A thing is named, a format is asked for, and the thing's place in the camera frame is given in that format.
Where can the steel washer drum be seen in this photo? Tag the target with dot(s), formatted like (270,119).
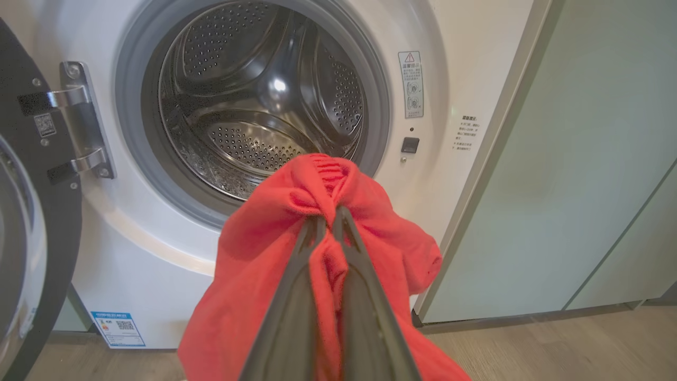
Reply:
(254,95)

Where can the grey rubber door gasket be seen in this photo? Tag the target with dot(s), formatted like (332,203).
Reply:
(132,121)

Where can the grey warning sticker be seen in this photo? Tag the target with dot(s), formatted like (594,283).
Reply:
(411,84)

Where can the chrome door hinge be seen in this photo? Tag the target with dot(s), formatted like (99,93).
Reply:
(84,121)

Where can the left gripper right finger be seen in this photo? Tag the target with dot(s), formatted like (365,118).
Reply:
(370,328)

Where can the round dark washer door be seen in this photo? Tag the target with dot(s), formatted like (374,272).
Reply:
(58,238)

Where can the small QR code sticker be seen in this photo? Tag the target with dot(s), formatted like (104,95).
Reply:
(45,125)

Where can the blue energy label sticker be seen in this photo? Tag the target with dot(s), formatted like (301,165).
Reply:
(117,329)

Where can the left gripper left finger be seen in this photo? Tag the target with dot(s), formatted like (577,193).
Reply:
(285,328)

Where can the pale green cabinet panel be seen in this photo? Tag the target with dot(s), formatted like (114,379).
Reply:
(555,159)
(71,317)

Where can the red garment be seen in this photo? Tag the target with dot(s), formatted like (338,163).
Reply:
(254,254)

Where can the white front-load washing machine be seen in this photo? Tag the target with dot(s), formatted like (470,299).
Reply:
(132,264)

